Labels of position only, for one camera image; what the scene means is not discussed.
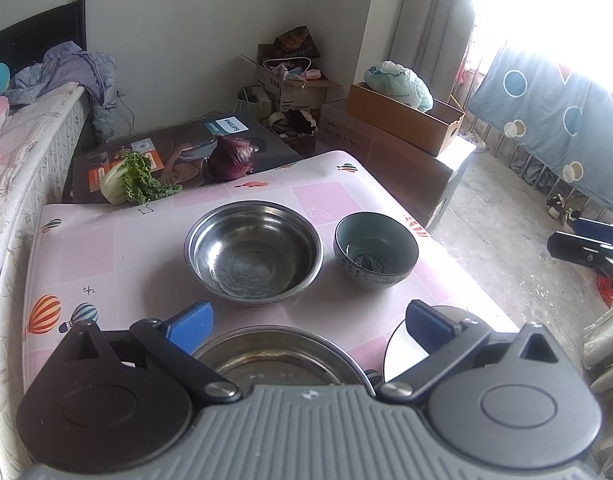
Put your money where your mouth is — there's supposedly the teal ceramic bowl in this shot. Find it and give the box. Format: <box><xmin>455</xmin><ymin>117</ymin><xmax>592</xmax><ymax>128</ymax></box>
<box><xmin>334</xmin><ymin>211</ymin><xmax>419</xmax><ymax>290</ymax></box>

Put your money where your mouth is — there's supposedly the dark printed appliance box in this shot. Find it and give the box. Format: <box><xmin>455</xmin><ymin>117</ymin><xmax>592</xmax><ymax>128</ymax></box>
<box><xmin>70</xmin><ymin>112</ymin><xmax>301</xmax><ymax>204</ymax></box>

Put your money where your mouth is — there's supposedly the grey-purple clothes pile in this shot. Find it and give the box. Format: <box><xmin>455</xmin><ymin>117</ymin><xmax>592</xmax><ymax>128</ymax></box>
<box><xmin>4</xmin><ymin>41</ymin><xmax>118</xmax><ymax>144</ymax></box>

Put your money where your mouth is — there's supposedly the blue circle-print blanket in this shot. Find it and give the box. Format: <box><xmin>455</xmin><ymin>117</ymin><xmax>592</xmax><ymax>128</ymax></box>
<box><xmin>467</xmin><ymin>49</ymin><xmax>613</xmax><ymax>210</ymax></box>

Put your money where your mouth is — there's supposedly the black headboard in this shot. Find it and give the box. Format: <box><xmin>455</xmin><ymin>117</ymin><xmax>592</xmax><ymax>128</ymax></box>
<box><xmin>0</xmin><ymin>0</ymin><xmax>87</xmax><ymax>74</ymax></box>

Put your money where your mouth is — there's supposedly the large flat brown carton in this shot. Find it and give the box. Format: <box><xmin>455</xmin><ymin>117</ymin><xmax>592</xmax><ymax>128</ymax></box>
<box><xmin>317</xmin><ymin>101</ymin><xmax>475</xmax><ymax>230</ymax></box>

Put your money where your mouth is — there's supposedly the deep stainless steel bowl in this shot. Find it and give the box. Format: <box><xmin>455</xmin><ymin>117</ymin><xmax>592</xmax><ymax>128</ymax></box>
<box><xmin>184</xmin><ymin>200</ymin><xmax>324</xmax><ymax>306</ymax></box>

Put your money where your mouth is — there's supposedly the grey curtain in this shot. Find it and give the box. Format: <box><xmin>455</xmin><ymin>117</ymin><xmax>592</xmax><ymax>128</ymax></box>
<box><xmin>390</xmin><ymin>0</ymin><xmax>475</xmax><ymax>102</ymax></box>

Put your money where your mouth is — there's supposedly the white ceramic plate with calligraphy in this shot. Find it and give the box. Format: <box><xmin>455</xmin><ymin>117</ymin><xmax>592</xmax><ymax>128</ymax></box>
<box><xmin>380</xmin><ymin>303</ymin><xmax>488</xmax><ymax>386</ymax></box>

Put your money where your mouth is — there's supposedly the pink balloon-print tablecloth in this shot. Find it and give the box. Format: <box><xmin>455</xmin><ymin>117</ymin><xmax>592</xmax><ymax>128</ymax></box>
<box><xmin>22</xmin><ymin>151</ymin><xmax>515</xmax><ymax>382</ymax></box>

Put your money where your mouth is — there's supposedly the green leafy cabbage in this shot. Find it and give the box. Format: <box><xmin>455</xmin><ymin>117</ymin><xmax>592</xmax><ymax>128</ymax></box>
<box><xmin>99</xmin><ymin>151</ymin><xmax>183</xmax><ymax>206</ymax></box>

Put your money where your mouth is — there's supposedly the long brown cardboard box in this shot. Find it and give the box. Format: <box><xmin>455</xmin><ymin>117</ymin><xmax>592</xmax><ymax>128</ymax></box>
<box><xmin>347</xmin><ymin>82</ymin><xmax>464</xmax><ymax>156</ymax></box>

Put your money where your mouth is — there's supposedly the purple red cabbage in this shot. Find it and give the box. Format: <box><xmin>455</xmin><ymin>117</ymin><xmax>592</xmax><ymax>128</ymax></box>
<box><xmin>208</xmin><ymin>136</ymin><xmax>256</xmax><ymax>182</ymax></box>

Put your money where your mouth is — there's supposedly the pale green plastic bag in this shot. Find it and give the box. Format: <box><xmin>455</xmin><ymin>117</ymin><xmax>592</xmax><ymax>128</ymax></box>
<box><xmin>364</xmin><ymin>61</ymin><xmax>433</xmax><ymax>113</ymax></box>

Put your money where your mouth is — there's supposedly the large shallow steel plate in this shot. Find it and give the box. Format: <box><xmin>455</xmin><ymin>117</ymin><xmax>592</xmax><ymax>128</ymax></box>
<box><xmin>194</xmin><ymin>325</ymin><xmax>374</xmax><ymax>393</ymax></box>

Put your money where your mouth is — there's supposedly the white mattress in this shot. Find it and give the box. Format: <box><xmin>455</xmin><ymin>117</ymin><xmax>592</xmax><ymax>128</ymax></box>
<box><xmin>0</xmin><ymin>82</ymin><xmax>90</xmax><ymax>479</ymax></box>

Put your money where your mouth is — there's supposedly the open cardboard box with clutter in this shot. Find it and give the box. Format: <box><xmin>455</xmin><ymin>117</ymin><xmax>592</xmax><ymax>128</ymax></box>
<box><xmin>241</xmin><ymin>25</ymin><xmax>339</xmax><ymax>115</ymax></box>

